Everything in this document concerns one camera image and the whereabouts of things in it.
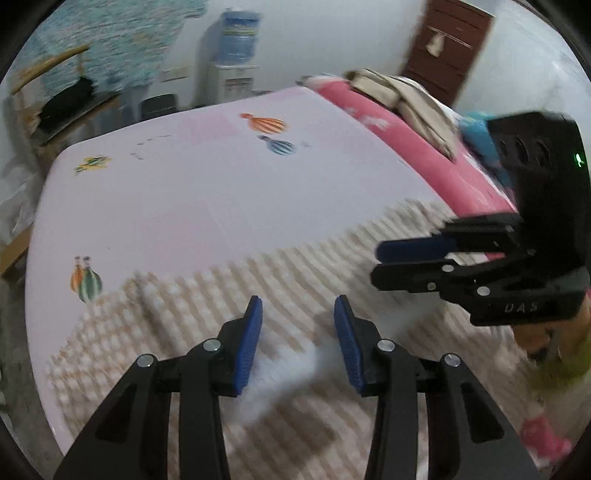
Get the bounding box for wooden chair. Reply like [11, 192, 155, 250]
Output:
[11, 45, 122, 176]

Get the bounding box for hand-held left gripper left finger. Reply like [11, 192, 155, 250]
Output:
[53, 295, 264, 480]

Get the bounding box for beige white checkered coat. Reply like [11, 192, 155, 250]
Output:
[46, 198, 532, 480]

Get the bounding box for blue water bottle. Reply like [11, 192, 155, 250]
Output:
[217, 10, 262, 68]

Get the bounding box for floral wall cloth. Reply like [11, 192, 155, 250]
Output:
[14, 0, 208, 93]

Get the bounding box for black bag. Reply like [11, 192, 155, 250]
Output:
[39, 78, 95, 132]

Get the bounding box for pink floral blanket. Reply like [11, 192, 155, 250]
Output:
[307, 76, 519, 217]

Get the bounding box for blue cloth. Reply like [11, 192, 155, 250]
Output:
[457, 113, 513, 185]

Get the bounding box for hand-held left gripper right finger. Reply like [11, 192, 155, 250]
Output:
[333, 294, 541, 480]

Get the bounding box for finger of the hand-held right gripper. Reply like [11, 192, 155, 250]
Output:
[376, 213, 522, 264]
[370, 251, 536, 298]

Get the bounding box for person's right hand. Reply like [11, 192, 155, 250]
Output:
[513, 320, 563, 361]

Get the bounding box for white water dispenser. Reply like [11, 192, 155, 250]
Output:
[208, 64, 259, 104]

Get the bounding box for pile of beige clothes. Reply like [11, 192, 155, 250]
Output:
[344, 69, 460, 160]

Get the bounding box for black waste bin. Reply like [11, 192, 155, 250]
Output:
[141, 95, 178, 123]

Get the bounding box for brown door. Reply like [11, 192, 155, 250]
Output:
[401, 0, 495, 104]

